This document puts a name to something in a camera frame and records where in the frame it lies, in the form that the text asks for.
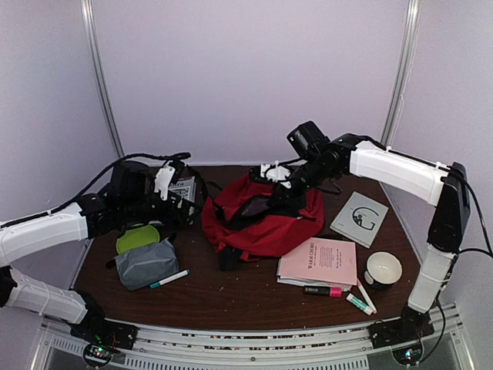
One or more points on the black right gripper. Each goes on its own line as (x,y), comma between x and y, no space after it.
(286,196)

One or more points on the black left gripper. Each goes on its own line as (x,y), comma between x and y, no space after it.
(171,221)

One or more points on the red student backpack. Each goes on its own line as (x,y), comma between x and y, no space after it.
(242,224)

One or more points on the pink Warm Chord book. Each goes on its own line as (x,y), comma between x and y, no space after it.
(320,262)

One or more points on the grey Great Gatsby book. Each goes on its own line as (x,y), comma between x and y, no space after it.
(360,219)

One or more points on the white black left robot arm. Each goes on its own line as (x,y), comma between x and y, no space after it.
(137,194)

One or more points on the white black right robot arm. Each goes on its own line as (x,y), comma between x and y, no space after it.
(440,186)

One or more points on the black white magazine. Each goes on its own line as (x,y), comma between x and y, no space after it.
(185,187)

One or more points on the green plate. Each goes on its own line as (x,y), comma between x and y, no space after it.
(137,237)

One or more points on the teal white marker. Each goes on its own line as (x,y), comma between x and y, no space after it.
(169,279)

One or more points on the grey pencil pouch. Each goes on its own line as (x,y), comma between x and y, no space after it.
(143,266)

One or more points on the pink black highlighter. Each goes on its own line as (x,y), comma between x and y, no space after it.
(330,292)

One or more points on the white dark bowl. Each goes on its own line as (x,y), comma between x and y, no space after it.
(382,271)

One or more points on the pink white pen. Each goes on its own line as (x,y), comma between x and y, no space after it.
(366,296)

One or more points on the green white glue stick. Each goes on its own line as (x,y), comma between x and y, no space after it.
(359,304)

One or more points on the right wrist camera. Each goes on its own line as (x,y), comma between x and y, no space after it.
(272,173)

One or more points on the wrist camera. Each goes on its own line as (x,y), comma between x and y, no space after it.
(167,174)
(272,173)

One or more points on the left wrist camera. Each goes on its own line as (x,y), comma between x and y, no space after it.
(167,174)

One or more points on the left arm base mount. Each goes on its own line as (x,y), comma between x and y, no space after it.
(110,334)

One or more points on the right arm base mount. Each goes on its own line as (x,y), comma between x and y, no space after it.
(396,332)

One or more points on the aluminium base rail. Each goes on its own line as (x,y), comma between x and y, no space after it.
(335,347)

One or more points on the right aluminium corner post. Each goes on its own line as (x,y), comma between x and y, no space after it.
(403,73)

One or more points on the aluminium corner post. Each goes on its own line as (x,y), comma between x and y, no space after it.
(403,73)
(88,17)

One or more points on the left aluminium corner post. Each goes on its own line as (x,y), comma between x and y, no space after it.
(88,17)

